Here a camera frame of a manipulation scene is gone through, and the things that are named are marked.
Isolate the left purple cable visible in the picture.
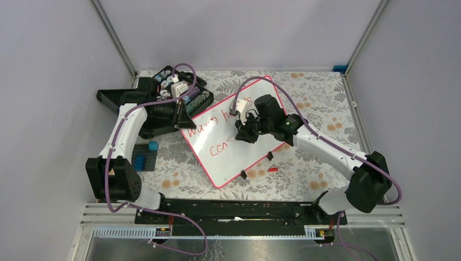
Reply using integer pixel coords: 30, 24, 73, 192
104, 63, 198, 214

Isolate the purple cable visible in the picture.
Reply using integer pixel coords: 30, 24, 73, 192
104, 63, 198, 214
232, 76, 403, 206

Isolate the white cable duct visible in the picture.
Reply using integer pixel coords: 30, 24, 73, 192
93, 227, 172, 239

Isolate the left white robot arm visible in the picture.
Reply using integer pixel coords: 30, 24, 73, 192
85, 78, 197, 223

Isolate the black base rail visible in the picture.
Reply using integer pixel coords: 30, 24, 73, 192
135, 198, 347, 237

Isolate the black building block plate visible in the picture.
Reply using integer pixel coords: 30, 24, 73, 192
132, 144, 158, 172

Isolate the black poker chip case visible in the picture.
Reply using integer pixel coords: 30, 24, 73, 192
96, 65, 215, 140

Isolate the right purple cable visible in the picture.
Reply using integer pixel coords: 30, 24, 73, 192
232, 76, 403, 206

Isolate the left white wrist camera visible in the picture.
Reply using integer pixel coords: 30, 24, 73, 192
171, 74, 189, 98

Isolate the pink-framed whiteboard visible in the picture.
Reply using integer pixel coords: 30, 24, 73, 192
181, 95, 283, 188

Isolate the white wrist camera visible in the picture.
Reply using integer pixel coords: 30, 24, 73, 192
229, 99, 250, 125
171, 74, 189, 98

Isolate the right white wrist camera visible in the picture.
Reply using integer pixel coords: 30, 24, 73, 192
229, 99, 250, 125

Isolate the light blue building block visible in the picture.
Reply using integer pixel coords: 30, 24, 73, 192
148, 141, 159, 151

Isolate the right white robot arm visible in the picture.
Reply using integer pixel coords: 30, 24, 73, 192
229, 95, 392, 224

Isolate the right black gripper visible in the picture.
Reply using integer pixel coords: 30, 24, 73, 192
235, 110, 273, 144

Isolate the blue corner bracket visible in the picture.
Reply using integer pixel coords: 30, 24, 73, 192
332, 65, 348, 74

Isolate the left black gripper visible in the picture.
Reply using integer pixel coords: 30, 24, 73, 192
150, 96, 197, 129

